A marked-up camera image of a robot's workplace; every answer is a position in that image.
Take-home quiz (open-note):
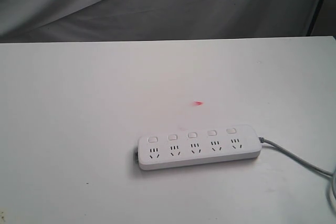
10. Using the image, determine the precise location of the white five-socket power strip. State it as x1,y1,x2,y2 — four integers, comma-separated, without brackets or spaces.
135,125,262,170

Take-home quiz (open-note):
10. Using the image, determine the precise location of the grey backdrop cloth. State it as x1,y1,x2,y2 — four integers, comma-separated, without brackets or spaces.
1,0,317,42

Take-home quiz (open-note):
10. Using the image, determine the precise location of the grey power cable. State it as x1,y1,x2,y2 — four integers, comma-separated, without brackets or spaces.
257,136,336,209

